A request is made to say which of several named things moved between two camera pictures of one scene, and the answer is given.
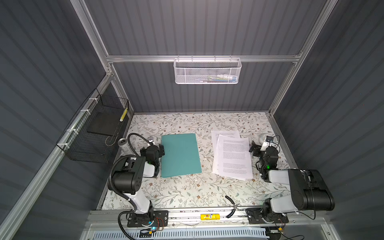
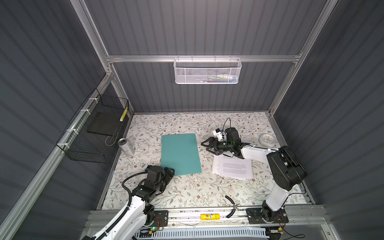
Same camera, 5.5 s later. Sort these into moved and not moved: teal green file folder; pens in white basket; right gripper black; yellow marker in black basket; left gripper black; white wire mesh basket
Moved: left gripper black; right gripper black
Not moved: teal green file folder; pens in white basket; yellow marker in black basket; white wire mesh basket
